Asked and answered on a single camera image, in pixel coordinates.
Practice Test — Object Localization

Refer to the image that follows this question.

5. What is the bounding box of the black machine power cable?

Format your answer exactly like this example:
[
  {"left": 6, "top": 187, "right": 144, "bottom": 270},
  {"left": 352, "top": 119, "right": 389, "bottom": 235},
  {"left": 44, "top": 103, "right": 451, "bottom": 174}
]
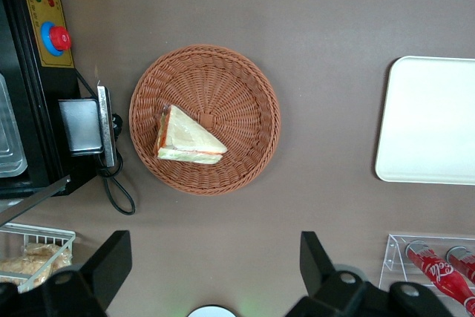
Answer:
[{"left": 76, "top": 70, "right": 137, "bottom": 216}]

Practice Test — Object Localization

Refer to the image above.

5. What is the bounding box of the cream plastic tray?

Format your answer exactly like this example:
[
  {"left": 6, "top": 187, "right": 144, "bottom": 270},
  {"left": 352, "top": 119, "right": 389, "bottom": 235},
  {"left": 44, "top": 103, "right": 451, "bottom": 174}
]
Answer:
[{"left": 374, "top": 56, "right": 475, "bottom": 186}]

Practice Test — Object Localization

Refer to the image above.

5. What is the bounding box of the triangle sandwich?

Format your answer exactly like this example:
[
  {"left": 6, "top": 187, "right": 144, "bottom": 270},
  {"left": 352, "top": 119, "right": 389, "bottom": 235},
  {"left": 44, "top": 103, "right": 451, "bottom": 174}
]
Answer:
[{"left": 154, "top": 104, "right": 229, "bottom": 165}]

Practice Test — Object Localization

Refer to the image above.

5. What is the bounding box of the black sealing machine yellow panel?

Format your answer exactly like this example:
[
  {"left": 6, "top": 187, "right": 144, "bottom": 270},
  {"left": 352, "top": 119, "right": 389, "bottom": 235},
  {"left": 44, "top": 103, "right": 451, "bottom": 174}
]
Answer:
[{"left": 0, "top": 0, "right": 123, "bottom": 227}]

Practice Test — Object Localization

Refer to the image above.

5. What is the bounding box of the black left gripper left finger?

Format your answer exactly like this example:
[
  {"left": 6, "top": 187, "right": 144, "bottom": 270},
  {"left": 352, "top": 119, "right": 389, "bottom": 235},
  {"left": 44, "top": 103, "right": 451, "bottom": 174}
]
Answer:
[{"left": 79, "top": 230, "right": 133, "bottom": 310}]

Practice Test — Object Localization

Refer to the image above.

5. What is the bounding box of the red emergency stop button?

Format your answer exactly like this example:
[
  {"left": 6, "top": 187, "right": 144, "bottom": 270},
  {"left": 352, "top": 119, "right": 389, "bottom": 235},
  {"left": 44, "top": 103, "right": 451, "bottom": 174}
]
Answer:
[{"left": 40, "top": 21, "right": 72, "bottom": 57}]

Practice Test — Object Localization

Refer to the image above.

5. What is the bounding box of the clear bag of snacks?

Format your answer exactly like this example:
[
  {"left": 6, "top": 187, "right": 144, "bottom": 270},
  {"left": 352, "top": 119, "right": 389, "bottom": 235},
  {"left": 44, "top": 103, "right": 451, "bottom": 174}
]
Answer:
[
  {"left": 22, "top": 242, "right": 73, "bottom": 285},
  {"left": 0, "top": 255, "right": 51, "bottom": 285}
]

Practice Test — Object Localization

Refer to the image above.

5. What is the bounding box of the red cola bottle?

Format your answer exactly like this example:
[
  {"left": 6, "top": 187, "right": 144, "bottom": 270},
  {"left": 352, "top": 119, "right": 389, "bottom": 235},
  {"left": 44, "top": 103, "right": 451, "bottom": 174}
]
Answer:
[
  {"left": 404, "top": 240, "right": 475, "bottom": 316},
  {"left": 446, "top": 245, "right": 475, "bottom": 285}
]

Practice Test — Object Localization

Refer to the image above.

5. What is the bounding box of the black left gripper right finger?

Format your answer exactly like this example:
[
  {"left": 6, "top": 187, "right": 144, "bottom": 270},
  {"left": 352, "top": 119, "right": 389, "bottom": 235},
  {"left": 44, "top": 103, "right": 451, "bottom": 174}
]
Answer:
[{"left": 299, "top": 231, "right": 337, "bottom": 298}]

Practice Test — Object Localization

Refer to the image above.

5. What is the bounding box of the white wire basket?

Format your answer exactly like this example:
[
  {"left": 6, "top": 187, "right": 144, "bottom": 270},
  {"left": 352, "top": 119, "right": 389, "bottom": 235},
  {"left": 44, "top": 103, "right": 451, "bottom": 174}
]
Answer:
[{"left": 0, "top": 222, "right": 77, "bottom": 294}]

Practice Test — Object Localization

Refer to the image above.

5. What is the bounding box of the clear acrylic bottle rack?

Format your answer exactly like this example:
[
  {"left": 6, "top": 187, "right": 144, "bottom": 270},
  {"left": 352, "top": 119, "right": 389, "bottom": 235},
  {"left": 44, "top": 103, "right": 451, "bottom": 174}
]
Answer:
[{"left": 378, "top": 234, "right": 475, "bottom": 309}]

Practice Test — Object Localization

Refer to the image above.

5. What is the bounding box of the round brown wicker basket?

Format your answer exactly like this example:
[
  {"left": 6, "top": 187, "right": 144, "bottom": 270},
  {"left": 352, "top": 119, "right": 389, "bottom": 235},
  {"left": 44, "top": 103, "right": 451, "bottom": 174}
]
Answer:
[{"left": 128, "top": 44, "right": 282, "bottom": 196}]

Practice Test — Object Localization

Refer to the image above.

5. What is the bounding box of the clear plastic food container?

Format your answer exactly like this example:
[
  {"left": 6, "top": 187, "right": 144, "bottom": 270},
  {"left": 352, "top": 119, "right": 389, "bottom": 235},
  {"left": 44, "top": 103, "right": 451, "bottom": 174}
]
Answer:
[{"left": 0, "top": 73, "right": 29, "bottom": 179}]

